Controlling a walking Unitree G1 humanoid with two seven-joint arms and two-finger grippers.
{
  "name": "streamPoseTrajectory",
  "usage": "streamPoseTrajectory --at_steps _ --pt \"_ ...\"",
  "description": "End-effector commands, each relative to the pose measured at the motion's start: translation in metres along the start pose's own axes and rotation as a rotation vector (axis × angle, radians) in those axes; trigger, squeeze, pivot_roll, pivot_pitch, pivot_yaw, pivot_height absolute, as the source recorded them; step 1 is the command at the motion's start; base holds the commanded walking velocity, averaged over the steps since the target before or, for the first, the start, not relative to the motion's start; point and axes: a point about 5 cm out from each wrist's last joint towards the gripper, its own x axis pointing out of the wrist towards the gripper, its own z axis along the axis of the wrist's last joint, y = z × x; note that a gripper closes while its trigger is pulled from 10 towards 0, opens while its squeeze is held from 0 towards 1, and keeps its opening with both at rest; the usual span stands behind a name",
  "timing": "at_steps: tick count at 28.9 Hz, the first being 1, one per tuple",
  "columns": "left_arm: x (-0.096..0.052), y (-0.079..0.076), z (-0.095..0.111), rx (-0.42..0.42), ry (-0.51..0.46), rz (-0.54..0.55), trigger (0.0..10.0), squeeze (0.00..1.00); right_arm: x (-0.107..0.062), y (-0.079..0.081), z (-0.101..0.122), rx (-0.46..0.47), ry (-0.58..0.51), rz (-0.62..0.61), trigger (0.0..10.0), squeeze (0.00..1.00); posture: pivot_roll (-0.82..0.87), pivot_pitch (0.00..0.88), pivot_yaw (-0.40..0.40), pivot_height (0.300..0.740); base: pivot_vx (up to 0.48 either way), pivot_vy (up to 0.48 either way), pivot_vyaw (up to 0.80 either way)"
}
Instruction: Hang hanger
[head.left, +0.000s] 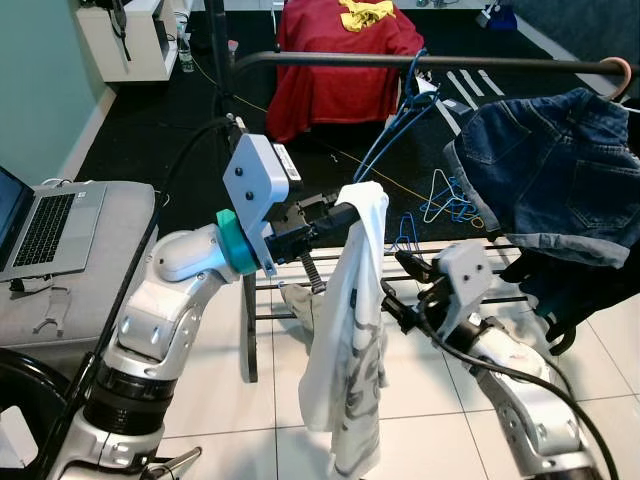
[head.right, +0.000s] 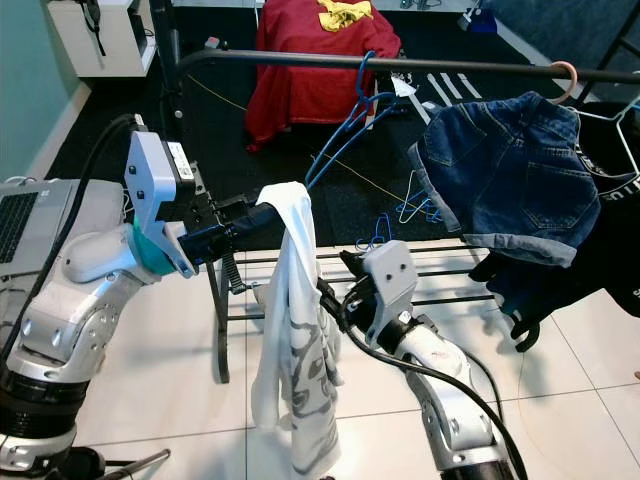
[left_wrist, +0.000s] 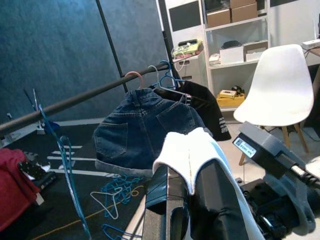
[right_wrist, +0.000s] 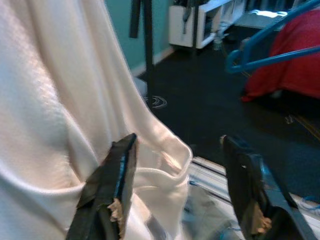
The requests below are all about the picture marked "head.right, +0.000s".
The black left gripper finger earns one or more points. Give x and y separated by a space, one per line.
262 220

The white T-shirt grey print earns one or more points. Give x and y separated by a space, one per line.
295 350

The white plastic hanger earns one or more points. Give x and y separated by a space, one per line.
405 210
610 118

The pink hanger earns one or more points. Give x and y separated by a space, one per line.
570 72

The red cloth cover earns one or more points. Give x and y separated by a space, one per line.
310 100

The black metal clothes rack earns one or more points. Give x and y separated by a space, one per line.
260 58

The silver laptop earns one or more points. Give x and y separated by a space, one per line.
30 225

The blue denim shorts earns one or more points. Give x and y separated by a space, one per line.
500 175

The white shelf unit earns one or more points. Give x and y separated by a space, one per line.
110 55

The yellow cloth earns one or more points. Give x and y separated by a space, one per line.
345 15

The black T-shirt white print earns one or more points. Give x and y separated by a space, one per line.
590 260

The small blue appliance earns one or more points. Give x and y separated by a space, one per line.
478 20

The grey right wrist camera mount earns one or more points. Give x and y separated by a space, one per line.
388 280

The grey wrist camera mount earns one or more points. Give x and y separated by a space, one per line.
388 280
150 185

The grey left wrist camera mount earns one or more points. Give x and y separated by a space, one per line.
150 185

